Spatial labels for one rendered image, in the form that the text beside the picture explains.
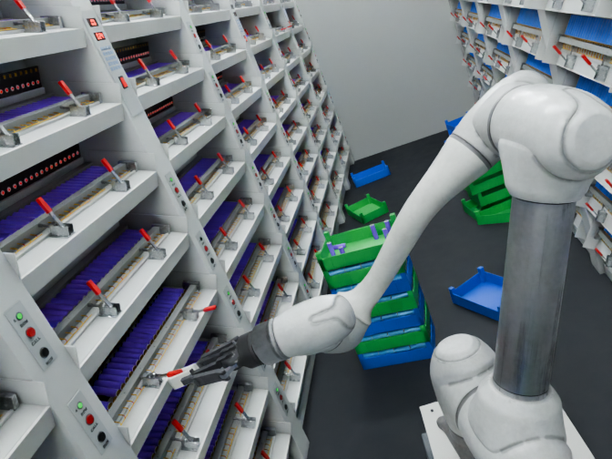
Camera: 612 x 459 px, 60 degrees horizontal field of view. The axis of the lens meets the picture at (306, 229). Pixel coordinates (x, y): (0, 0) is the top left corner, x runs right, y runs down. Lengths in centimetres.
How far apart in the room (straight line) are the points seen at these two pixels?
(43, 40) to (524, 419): 125
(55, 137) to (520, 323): 98
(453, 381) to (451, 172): 47
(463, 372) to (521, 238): 38
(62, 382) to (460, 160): 82
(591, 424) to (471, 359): 69
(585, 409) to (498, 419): 83
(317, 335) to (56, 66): 98
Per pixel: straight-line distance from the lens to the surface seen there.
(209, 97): 216
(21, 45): 130
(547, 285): 98
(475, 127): 103
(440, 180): 103
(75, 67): 154
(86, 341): 115
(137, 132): 151
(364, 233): 213
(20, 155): 114
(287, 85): 351
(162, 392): 129
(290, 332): 106
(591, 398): 192
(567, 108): 87
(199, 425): 145
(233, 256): 180
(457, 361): 123
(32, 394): 103
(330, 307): 104
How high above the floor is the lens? 133
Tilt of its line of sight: 20 degrees down
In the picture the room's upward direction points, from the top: 23 degrees counter-clockwise
